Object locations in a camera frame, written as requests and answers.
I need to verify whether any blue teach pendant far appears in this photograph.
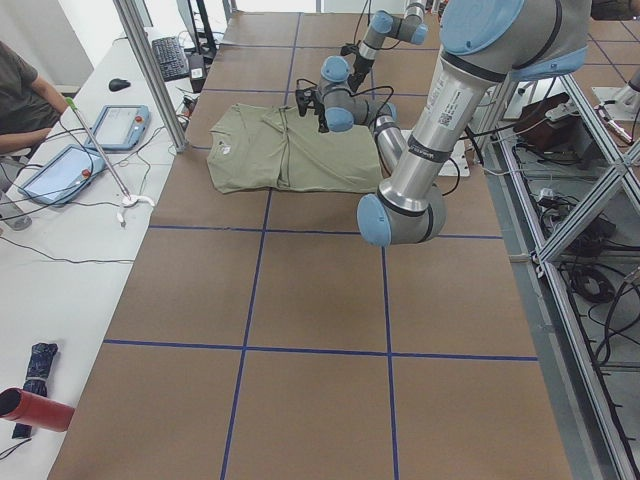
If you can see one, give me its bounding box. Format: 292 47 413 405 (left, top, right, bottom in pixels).
91 105 150 152

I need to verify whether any aluminium frame rail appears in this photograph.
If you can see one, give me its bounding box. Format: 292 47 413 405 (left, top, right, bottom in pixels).
487 76 639 479

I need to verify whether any black computer mouse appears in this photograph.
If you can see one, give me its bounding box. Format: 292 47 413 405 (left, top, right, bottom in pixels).
108 78 131 92

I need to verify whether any blue teach pendant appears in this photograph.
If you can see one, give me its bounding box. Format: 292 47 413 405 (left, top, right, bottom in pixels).
18 145 105 206
91 105 150 152

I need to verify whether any seated person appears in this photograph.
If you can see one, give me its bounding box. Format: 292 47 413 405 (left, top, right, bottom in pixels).
0 40 69 194

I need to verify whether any red cylindrical bottle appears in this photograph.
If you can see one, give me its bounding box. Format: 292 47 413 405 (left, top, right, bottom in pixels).
1 388 75 432

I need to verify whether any metal rod with green tip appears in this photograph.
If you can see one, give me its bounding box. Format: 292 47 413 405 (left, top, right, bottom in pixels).
65 97 156 208

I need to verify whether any black keyboard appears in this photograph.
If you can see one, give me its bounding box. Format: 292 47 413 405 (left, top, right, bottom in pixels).
151 36 189 82

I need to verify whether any grey aluminium frame post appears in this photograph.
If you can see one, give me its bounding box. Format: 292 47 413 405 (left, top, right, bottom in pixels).
113 0 188 153

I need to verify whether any black braided right cable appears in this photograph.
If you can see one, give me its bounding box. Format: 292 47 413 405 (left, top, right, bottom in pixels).
295 77 396 109

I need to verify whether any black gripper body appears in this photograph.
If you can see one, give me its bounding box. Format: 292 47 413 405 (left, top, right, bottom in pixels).
295 87 324 116

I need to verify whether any dark blue folded umbrella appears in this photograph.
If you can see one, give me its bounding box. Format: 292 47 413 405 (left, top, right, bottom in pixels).
10 341 61 441

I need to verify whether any olive green long-sleeve shirt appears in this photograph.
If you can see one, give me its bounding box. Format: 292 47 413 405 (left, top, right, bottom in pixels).
207 104 382 193

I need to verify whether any blue teach pendant near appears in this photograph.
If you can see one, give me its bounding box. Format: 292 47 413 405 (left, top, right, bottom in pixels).
18 145 105 206

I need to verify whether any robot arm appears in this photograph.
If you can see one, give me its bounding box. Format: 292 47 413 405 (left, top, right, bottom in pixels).
357 1 591 247
295 1 432 133

